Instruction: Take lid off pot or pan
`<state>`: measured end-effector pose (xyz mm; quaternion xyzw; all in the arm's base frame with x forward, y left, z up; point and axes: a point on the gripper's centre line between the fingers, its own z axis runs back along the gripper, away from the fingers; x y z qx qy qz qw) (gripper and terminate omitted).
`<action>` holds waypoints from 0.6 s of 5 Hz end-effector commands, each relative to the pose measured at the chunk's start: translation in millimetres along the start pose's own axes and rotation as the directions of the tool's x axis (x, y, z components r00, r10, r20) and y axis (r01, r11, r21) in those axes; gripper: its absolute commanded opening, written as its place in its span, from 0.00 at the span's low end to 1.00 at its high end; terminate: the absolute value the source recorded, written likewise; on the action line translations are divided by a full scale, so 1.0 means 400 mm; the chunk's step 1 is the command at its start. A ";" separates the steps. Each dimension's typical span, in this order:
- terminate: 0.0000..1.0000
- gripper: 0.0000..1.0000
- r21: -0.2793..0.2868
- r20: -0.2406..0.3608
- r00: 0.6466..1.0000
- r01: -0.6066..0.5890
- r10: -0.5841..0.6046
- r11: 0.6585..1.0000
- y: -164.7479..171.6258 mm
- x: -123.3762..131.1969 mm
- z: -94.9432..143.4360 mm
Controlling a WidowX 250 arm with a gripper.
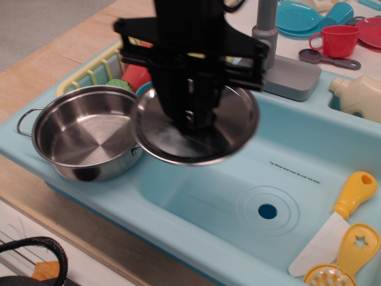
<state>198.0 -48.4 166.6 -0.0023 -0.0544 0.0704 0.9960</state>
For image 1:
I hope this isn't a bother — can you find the blue plastic tumbler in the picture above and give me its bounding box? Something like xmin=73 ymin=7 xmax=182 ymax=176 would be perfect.
xmin=320 ymin=2 xmax=354 ymax=29

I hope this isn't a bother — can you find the yellow dish rack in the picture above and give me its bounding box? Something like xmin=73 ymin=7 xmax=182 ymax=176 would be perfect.
xmin=55 ymin=41 xmax=126 ymax=97

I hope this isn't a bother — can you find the green toy vegetable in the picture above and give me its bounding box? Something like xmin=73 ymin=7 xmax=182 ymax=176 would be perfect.
xmin=105 ymin=79 xmax=132 ymax=91

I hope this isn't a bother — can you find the blue toy plate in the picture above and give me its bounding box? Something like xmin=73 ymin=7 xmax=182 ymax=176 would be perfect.
xmin=276 ymin=1 xmax=323 ymax=38

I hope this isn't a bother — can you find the blue cup in rack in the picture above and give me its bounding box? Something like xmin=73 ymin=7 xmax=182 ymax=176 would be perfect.
xmin=136 ymin=82 xmax=153 ymax=96

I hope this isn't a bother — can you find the red toy mug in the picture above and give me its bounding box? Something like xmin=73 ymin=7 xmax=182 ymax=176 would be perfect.
xmin=309 ymin=25 xmax=360 ymax=58

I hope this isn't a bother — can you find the yellow handled toy knife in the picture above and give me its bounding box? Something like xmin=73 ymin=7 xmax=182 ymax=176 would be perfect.
xmin=288 ymin=171 xmax=378 ymax=277

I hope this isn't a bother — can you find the orange plastic cup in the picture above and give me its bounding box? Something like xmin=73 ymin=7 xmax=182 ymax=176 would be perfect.
xmin=121 ymin=41 xmax=154 ymax=92

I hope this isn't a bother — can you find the grey measuring spoon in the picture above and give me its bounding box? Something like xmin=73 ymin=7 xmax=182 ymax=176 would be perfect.
xmin=298 ymin=49 xmax=361 ymax=70

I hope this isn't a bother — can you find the light blue toy sink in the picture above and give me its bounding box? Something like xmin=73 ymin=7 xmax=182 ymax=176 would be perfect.
xmin=1 ymin=59 xmax=380 ymax=285

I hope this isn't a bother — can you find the grey toy faucet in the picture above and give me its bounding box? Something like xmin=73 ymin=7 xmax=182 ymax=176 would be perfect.
xmin=252 ymin=1 xmax=321 ymax=101

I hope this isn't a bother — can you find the cream toy soap bottle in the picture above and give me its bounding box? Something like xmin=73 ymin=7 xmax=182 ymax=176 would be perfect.
xmin=329 ymin=75 xmax=380 ymax=123

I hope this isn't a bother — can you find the red toy plate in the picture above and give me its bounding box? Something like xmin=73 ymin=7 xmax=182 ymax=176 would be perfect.
xmin=354 ymin=17 xmax=380 ymax=49

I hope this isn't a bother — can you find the cream toy item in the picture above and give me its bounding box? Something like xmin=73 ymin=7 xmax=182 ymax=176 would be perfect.
xmin=301 ymin=0 xmax=338 ymax=13

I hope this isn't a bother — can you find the yellow toy slotted spoon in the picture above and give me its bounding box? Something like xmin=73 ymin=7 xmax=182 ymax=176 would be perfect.
xmin=303 ymin=223 xmax=380 ymax=286

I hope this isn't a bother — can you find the black cable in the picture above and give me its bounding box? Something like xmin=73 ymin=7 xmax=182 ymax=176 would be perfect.
xmin=0 ymin=237 xmax=68 ymax=286

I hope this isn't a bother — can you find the orange tape piece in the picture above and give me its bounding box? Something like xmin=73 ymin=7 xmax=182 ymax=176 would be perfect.
xmin=31 ymin=261 xmax=60 ymax=281

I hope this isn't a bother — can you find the steel pot with handles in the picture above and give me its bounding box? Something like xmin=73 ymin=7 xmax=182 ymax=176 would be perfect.
xmin=17 ymin=85 xmax=143 ymax=182

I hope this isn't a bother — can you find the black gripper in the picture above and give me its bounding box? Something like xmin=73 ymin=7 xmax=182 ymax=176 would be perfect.
xmin=114 ymin=1 xmax=269 ymax=130

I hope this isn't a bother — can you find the steel pot lid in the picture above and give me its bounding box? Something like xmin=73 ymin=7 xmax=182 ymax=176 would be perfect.
xmin=131 ymin=86 xmax=260 ymax=166

